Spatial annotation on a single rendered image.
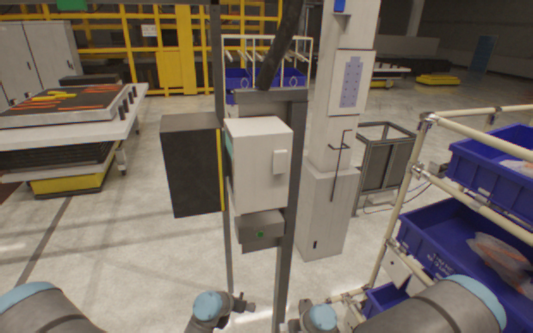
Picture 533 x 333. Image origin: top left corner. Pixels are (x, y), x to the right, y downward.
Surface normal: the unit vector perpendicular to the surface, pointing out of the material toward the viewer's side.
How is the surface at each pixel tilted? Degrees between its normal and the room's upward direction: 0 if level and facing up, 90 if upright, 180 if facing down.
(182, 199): 90
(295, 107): 90
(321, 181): 90
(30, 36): 90
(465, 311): 15
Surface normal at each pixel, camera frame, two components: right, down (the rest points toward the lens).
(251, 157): 0.29, 0.47
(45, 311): 0.19, -0.96
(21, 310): 0.04, -0.88
